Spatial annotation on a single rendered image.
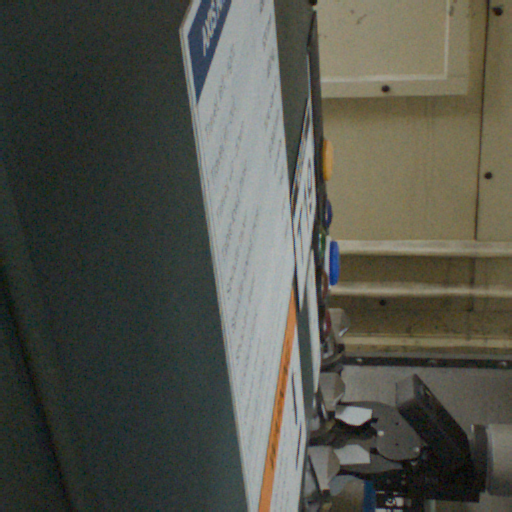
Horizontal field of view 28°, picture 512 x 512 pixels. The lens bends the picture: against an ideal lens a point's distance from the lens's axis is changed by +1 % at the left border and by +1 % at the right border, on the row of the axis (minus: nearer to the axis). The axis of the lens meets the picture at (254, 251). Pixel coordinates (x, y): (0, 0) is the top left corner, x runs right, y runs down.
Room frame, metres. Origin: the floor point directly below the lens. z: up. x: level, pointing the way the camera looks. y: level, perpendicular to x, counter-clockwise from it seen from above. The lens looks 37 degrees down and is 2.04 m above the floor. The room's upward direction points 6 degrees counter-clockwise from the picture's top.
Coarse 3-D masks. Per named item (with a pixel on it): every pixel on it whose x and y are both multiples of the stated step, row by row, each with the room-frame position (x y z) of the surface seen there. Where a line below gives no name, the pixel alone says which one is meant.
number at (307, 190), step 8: (304, 168) 0.46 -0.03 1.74; (312, 168) 0.49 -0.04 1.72; (304, 176) 0.46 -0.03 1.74; (312, 176) 0.49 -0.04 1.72; (304, 184) 0.45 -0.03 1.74; (312, 184) 0.49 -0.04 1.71; (304, 192) 0.45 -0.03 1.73; (312, 192) 0.49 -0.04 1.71; (304, 200) 0.45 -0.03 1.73; (312, 200) 0.48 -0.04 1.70; (304, 208) 0.45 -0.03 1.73; (312, 208) 0.48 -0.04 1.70; (304, 216) 0.44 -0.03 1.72; (304, 224) 0.44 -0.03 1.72; (304, 232) 0.44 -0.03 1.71
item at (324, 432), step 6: (330, 408) 0.78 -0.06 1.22; (330, 414) 0.78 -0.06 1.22; (330, 420) 0.78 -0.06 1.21; (324, 426) 0.76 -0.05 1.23; (330, 426) 0.76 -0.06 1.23; (312, 432) 0.75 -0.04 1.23; (318, 432) 0.75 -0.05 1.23; (324, 432) 0.75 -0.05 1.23; (330, 432) 0.75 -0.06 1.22; (312, 438) 0.74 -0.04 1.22; (318, 438) 0.75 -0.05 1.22; (324, 438) 0.75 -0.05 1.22; (330, 438) 0.76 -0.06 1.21; (318, 444) 0.75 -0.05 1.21; (324, 444) 0.75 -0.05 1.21; (330, 444) 0.75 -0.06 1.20
